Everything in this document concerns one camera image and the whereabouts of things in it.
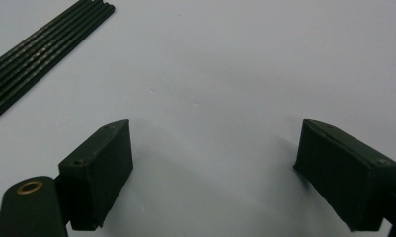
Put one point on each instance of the dark ridged rail strip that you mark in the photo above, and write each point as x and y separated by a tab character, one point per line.
37	56

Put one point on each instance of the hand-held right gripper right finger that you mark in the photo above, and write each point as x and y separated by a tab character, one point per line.
343	177

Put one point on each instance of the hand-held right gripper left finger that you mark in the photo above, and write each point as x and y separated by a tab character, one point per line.
93	177

